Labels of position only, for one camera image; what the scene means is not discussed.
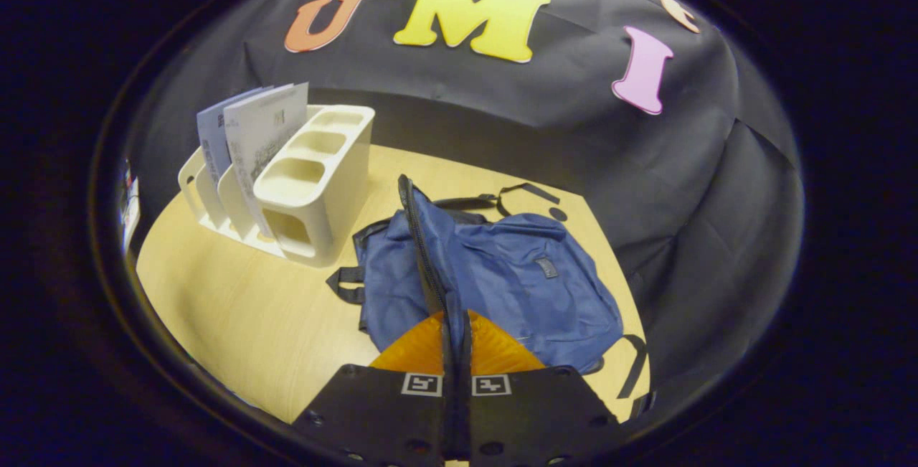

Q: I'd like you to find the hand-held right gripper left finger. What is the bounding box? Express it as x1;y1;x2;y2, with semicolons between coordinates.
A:
291;295;460;467

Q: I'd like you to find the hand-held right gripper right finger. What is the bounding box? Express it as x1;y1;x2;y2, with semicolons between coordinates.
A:
460;308;623;467

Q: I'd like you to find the blue schoolbag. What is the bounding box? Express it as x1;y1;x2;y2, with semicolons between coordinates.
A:
326;174;650;400

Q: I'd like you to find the cream plastic bookshelf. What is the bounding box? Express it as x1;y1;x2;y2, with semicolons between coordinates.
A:
178;103;376;268

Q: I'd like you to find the white book with grey print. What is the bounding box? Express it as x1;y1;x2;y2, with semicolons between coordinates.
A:
224;82;311;238

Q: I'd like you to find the black backdrop cloth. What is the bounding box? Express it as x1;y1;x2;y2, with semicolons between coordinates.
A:
133;0;804;425

